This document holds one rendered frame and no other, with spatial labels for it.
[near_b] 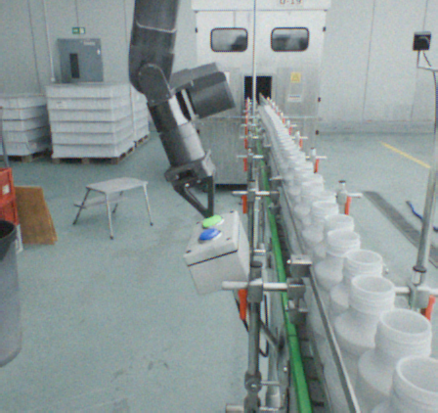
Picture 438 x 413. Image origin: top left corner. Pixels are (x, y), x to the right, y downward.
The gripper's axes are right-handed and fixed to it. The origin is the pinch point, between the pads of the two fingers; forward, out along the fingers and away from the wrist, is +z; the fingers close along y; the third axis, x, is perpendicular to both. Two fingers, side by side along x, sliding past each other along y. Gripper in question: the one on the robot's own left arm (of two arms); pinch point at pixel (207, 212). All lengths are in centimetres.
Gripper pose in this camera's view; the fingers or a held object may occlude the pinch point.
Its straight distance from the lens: 68.6
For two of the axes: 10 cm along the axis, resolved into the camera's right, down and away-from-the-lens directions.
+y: 0.6, -2.9, 9.5
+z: 3.4, 9.1, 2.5
